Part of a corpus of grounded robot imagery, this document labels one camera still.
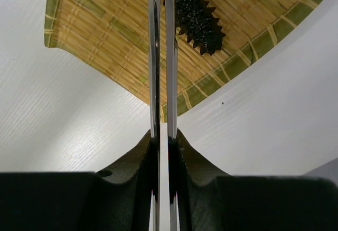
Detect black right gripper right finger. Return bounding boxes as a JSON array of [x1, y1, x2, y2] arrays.
[[168, 130, 228, 230]]

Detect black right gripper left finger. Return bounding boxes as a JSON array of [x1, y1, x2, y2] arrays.
[[95, 131, 158, 230]]

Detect black spiky sea cucumber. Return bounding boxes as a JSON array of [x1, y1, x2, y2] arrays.
[[163, 0, 226, 55]]

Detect metal tongs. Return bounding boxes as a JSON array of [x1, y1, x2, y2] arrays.
[[148, 0, 179, 230]]

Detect woven bamboo tray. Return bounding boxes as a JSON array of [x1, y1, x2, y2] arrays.
[[44, 0, 323, 115]]

